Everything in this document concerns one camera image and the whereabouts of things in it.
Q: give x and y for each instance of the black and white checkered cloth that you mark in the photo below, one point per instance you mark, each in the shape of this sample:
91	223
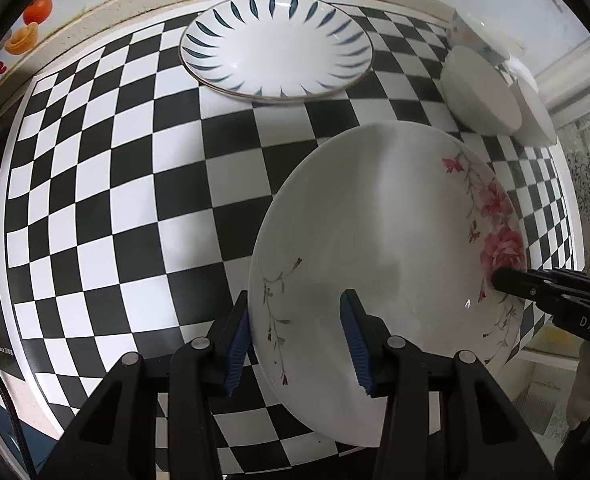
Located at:
125	170

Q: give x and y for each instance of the white bowl with teal pattern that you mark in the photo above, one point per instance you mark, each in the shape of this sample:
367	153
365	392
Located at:
467	27

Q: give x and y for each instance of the white plate with blue leaves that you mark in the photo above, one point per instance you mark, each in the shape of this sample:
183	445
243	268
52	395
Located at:
280	45

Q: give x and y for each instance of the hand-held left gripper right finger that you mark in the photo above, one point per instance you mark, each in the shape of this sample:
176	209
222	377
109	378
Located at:
351	332

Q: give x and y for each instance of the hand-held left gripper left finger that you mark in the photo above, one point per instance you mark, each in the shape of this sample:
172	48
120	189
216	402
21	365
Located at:
239	332

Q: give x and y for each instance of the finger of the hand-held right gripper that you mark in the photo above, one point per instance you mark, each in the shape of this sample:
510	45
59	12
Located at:
530	284

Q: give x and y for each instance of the plain white bowl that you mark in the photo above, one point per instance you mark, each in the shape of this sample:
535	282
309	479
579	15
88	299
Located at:
537	115
480	90

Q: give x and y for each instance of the wall sticker with orange fruits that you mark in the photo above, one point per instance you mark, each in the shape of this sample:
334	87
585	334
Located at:
22	35

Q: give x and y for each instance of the person's right hand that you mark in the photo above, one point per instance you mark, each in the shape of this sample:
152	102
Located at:
586	385

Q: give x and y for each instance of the white plate with pink flowers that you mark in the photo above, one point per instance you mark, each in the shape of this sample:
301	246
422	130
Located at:
390	220

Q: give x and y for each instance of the white moulded frame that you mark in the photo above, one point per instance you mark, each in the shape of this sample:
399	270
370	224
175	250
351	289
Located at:
575	75

